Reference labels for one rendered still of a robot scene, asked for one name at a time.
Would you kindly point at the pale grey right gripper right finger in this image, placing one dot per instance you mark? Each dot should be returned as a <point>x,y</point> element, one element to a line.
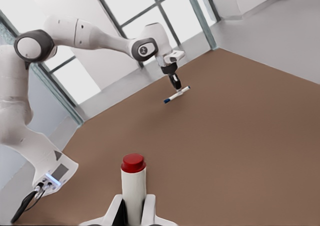
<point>150,208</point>

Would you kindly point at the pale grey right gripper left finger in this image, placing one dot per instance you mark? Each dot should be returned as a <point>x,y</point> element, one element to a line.
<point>113,208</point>

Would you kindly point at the white pen with blue ends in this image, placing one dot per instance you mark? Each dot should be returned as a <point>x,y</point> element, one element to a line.
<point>172,97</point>

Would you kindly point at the red marker cap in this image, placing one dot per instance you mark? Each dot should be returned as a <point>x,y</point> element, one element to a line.
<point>133,163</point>

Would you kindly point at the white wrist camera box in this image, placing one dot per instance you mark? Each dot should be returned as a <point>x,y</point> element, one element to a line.
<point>174,56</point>

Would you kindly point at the dark grey window frame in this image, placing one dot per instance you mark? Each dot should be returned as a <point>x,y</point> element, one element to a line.
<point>160,9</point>

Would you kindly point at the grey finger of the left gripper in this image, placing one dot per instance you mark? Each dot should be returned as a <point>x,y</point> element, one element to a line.
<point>172,81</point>
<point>178,82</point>

